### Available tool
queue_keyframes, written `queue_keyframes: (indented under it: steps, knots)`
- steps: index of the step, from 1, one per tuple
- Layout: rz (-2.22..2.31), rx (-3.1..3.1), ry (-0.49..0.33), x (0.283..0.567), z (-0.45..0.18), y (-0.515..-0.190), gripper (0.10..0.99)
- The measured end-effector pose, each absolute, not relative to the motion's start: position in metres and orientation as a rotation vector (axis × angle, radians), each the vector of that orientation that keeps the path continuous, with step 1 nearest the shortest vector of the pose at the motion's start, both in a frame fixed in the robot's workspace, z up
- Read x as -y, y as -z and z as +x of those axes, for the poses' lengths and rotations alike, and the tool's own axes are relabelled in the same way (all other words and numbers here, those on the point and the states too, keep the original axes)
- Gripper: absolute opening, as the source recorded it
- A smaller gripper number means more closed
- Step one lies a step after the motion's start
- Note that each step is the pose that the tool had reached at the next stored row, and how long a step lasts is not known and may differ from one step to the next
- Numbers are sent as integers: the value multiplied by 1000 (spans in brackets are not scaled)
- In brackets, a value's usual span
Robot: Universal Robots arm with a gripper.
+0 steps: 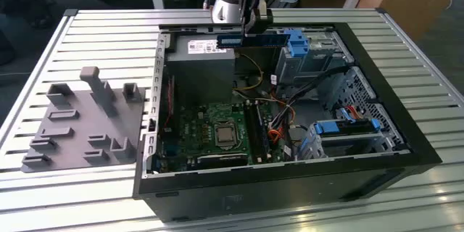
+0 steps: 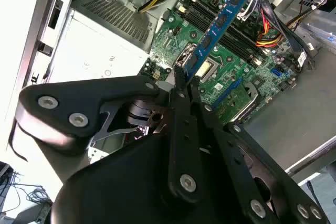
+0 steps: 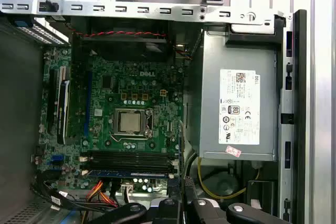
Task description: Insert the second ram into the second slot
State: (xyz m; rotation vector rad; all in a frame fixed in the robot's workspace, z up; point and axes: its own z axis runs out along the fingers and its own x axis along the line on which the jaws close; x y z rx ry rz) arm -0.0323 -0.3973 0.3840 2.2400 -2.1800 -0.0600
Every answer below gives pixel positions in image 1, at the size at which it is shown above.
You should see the blue RAM stick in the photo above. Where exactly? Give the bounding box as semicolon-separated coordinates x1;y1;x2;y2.
216;34;292;48

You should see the empty black RAM slot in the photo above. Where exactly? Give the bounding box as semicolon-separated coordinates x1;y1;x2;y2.
243;101;263;164

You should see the installed RAM stick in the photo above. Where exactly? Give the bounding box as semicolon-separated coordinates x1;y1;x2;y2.
255;101;272;162

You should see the blue drive carrier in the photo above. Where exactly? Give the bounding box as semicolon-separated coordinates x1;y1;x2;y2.
284;28;310;58

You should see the grey power supply unit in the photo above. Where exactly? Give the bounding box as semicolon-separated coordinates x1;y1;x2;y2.
166;35;236;108

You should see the silver CPU in socket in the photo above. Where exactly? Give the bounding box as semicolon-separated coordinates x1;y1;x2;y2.
214;123;239;148

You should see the green motherboard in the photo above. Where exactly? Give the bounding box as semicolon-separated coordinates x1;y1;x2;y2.
158;100;291;173

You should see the blue disk carrier with disk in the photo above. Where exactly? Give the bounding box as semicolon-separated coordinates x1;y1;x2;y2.
312;118;382;136

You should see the grey parts rack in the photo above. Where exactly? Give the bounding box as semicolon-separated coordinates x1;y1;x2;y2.
22;66;147;173

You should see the black open PC case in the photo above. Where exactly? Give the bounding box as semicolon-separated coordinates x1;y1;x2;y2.
131;22;443;223

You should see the yellow power wire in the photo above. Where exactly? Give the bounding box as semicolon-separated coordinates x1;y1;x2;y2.
232;52;264;92

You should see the black cable bundle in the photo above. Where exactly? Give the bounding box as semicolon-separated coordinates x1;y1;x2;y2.
272;66;354;102

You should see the red thin wire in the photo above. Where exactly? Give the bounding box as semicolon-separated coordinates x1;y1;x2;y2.
162;76;176;130

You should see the orange data wire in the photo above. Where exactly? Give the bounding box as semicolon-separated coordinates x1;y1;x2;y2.
267;129;287;144

